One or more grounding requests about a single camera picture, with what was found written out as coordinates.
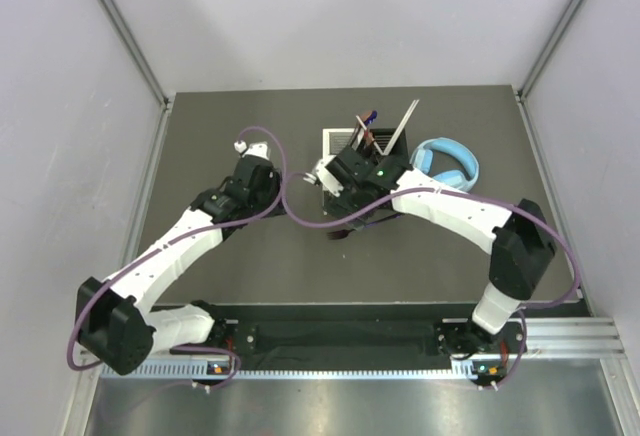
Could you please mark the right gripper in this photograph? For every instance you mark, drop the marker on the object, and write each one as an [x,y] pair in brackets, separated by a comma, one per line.
[337,205]

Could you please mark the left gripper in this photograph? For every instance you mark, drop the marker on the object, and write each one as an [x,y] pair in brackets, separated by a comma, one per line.
[273,183]

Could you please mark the white utensil container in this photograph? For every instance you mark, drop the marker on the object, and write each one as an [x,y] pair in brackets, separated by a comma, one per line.
[334,140]

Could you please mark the white-blade green-handle knife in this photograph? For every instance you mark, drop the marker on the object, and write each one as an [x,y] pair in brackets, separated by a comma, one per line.
[362,136]

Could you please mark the black utensil container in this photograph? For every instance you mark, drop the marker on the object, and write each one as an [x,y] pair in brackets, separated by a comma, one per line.
[399,149]

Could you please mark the rainbow spoon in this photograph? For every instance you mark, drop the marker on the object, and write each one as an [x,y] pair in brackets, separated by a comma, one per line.
[369,117]

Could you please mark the white chopstick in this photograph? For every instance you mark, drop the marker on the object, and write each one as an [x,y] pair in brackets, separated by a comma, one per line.
[400,128]
[405,126]
[372,140]

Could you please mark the purple fork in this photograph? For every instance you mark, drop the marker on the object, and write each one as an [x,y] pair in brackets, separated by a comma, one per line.
[344,233]

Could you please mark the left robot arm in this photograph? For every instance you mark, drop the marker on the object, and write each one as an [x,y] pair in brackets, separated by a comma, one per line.
[116,318]

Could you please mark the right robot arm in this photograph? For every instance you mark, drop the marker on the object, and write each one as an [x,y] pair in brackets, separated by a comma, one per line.
[519,247]

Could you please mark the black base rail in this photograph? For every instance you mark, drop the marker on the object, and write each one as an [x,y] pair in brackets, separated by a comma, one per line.
[353,336]

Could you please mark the perforated cable duct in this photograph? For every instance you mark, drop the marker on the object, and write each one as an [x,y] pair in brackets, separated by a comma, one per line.
[202,368]

